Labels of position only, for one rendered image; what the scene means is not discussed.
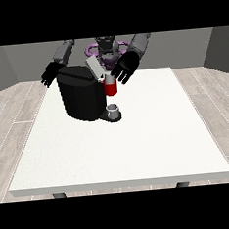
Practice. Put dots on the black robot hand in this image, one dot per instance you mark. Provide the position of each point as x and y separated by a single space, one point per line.
51 73
126 65

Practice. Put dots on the small grey coffee pod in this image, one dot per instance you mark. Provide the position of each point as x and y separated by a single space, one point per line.
108 77

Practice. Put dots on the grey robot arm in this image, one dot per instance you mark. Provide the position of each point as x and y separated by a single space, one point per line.
140 43
63 52

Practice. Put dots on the red pod holder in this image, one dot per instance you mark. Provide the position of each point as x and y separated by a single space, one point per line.
110 87

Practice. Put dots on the pale grey machine lid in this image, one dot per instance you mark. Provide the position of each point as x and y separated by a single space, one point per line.
94 67

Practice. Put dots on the black coffee machine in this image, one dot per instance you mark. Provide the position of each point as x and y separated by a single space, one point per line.
81 94

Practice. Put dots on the grey robot trunk purple rings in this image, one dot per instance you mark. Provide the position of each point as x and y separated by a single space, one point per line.
106 51

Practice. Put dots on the small grey cup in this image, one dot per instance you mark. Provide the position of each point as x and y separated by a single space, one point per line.
113 110

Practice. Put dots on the dark table leg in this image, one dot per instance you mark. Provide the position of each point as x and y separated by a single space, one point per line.
59 195
183 184

